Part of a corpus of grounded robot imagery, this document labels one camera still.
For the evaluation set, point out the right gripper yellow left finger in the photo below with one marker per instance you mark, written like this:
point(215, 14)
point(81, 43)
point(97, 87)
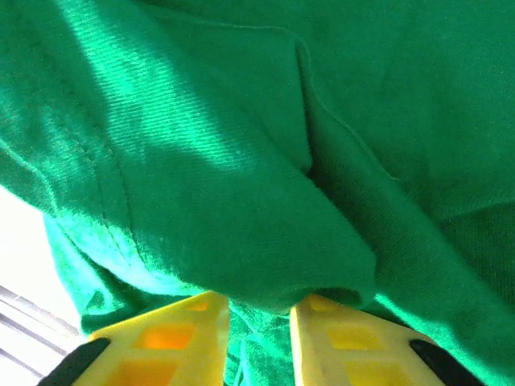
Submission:
point(161, 354)

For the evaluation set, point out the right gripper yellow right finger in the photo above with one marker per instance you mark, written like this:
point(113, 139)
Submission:
point(362, 354)

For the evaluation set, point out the green t-shirt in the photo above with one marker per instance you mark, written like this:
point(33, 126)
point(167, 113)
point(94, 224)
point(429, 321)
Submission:
point(241, 161)

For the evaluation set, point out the long aluminium frame rail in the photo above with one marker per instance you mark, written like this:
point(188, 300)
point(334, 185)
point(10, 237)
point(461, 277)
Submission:
point(28, 321)

